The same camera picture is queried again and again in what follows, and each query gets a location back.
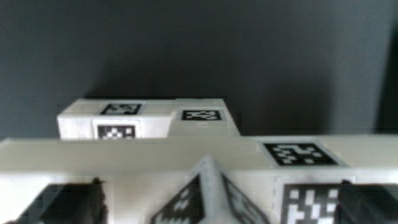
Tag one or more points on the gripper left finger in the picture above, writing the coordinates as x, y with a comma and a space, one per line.
67, 204

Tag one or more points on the white chair leg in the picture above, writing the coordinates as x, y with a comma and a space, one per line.
101, 119

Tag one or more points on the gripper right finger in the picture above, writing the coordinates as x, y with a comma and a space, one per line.
366, 204

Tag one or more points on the white tagged cube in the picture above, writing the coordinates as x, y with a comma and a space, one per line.
209, 201

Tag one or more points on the white chair back frame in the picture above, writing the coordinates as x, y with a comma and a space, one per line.
286, 170

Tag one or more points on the white chair seat part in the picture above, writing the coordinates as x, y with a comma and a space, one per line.
201, 118

